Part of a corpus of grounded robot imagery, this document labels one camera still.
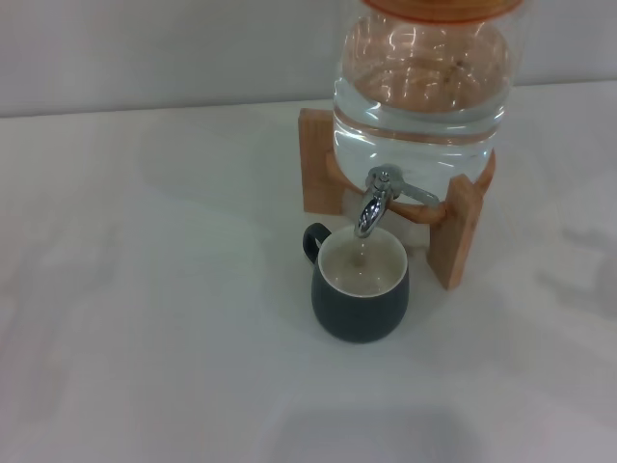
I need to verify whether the black ceramic cup white inside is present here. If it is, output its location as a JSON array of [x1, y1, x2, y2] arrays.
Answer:
[[302, 222, 412, 344]]

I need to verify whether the wooden dispenser stand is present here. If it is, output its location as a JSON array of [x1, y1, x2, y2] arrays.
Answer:
[[298, 107, 497, 291]]

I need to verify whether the clear glass water dispenser jar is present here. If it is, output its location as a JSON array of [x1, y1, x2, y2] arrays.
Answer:
[[331, 9, 513, 195]]

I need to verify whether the orange dispenser lid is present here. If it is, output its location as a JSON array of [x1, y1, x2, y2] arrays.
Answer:
[[360, 0, 524, 23]]

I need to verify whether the chrome faucet with lever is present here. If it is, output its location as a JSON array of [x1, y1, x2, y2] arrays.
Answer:
[[355, 163, 441, 239]]

